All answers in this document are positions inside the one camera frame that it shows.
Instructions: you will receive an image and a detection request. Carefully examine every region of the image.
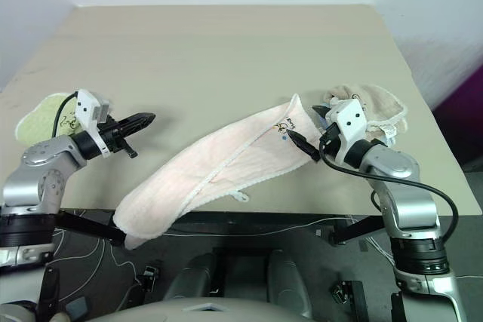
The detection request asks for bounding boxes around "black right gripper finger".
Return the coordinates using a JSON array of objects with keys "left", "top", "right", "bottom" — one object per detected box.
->
[
  {"left": 310, "top": 104, "right": 331, "bottom": 120},
  {"left": 286, "top": 129, "right": 320, "bottom": 163}
]

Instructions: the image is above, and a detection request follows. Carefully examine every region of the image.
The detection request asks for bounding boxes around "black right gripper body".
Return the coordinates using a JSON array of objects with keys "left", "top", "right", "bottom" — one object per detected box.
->
[{"left": 318, "top": 122, "right": 343, "bottom": 158}]

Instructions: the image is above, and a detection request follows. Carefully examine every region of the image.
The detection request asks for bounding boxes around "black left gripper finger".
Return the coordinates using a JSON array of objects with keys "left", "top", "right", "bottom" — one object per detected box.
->
[
  {"left": 122, "top": 121, "right": 152, "bottom": 136},
  {"left": 119, "top": 112, "right": 157, "bottom": 126}
]

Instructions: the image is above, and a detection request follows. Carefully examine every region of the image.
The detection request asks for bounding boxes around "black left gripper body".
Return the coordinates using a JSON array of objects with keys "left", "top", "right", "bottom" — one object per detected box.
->
[{"left": 98, "top": 112, "right": 138, "bottom": 160}]

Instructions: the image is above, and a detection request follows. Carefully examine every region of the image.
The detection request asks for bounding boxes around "pink towel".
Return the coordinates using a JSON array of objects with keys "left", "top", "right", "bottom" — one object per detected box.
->
[{"left": 112, "top": 92, "right": 327, "bottom": 251}]

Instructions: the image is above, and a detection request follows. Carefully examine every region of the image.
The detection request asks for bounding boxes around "beige folded towel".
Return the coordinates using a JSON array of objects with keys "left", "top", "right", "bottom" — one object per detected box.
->
[{"left": 325, "top": 83, "right": 410, "bottom": 139}]

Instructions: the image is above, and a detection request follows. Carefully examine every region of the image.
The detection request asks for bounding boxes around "green folded towel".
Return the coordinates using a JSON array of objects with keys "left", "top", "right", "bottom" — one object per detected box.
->
[{"left": 14, "top": 91, "right": 82, "bottom": 147}]

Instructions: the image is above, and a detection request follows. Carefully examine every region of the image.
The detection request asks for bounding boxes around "black table brace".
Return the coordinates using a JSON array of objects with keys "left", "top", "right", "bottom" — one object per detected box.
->
[
  {"left": 55, "top": 210, "right": 128, "bottom": 247},
  {"left": 328, "top": 215, "right": 386, "bottom": 246}
]

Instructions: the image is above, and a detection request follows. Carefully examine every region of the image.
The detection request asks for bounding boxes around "dark rounded robot leg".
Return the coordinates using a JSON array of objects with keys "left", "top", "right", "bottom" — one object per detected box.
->
[
  {"left": 265, "top": 249, "right": 315, "bottom": 319},
  {"left": 165, "top": 253, "right": 224, "bottom": 302}
]

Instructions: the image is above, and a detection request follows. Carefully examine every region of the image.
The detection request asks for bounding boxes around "magenta panel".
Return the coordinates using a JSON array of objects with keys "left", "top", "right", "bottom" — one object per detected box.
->
[{"left": 432, "top": 72, "right": 483, "bottom": 112}]

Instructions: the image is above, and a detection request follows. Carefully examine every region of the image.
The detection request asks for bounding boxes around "black floor clamp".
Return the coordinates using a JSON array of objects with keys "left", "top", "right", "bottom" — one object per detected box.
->
[
  {"left": 136, "top": 259, "right": 165, "bottom": 293},
  {"left": 331, "top": 280, "right": 365, "bottom": 322}
]

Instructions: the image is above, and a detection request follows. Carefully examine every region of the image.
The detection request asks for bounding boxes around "black metal bar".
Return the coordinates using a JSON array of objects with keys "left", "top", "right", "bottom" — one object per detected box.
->
[{"left": 37, "top": 265, "right": 62, "bottom": 316}]

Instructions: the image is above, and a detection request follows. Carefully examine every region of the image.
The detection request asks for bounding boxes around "grey robot torso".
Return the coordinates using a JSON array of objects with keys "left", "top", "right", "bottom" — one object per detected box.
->
[{"left": 87, "top": 296, "right": 315, "bottom": 322}]

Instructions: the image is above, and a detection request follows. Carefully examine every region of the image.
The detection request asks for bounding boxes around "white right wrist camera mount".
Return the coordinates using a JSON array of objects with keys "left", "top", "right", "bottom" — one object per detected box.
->
[{"left": 325, "top": 98, "right": 369, "bottom": 163}]

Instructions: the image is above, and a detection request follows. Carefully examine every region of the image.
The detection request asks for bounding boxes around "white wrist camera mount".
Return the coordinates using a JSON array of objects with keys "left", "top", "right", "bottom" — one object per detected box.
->
[
  {"left": 325, "top": 98, "right": 369, "bottom": 163},
  {"left": 74, "top": 89, "right": 114, "bottom": 159}
]

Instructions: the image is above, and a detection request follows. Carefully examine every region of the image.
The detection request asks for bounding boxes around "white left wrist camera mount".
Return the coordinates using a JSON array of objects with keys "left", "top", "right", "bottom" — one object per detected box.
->
[{"left": 74, "top": 89, "right": 114, "bottom": 159}]

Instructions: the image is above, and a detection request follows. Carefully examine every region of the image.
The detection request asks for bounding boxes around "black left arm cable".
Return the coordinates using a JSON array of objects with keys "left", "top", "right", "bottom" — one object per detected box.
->
[{"left": 52, "top": 92, "right": 79, "bottom": 138}]

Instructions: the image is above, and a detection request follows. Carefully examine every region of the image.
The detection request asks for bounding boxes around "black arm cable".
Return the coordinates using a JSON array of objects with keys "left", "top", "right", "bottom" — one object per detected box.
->
[
  {"left": 318, "top": 140, "right": 460, "bottom": 242},
  {"left": 52, "top": 92, "right": 79, "bottom": 138}
]

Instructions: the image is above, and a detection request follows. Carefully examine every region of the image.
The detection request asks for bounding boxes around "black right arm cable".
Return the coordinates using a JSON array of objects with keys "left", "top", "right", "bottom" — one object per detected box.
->
[{"left": 318, "top": 140, "right": 460, "bottom": 242}]

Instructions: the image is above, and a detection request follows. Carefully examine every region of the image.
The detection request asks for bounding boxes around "tangled white cord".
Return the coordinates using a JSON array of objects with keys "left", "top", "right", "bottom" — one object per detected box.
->
[{"left": 51, "top": 228, "right": 137, "bottom": 274}]

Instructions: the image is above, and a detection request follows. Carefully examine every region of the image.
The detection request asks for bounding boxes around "long white cord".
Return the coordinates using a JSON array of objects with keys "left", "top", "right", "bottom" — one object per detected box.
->
[{"left": 165, "top": 216, "right": 356, "bottom": 238}]

